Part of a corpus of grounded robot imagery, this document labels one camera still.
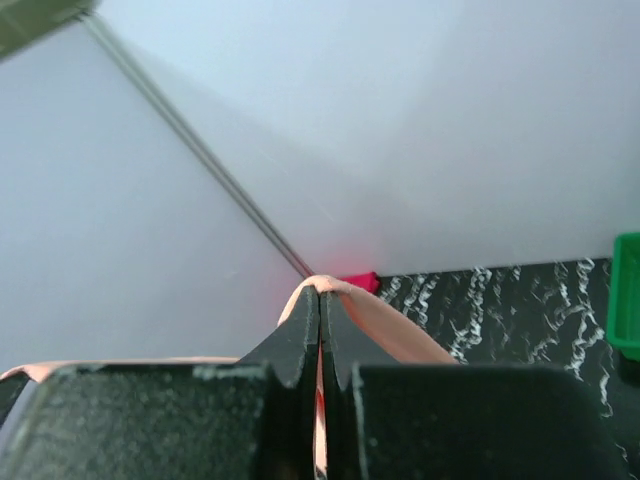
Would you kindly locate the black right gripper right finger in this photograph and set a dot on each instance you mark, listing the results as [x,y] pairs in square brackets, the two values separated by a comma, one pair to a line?
[388,420]

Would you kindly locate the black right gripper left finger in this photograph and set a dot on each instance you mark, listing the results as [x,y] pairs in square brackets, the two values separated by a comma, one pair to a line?
[249,419]

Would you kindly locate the peach t shirt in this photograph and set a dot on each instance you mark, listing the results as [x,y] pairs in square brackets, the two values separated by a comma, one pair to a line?
[387,327]

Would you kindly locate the folded magenta t shirt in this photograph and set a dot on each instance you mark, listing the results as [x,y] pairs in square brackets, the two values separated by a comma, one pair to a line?
[367,281]

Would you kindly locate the green plastic tray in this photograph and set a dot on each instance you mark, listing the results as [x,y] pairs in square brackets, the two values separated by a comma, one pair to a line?
[622,330]

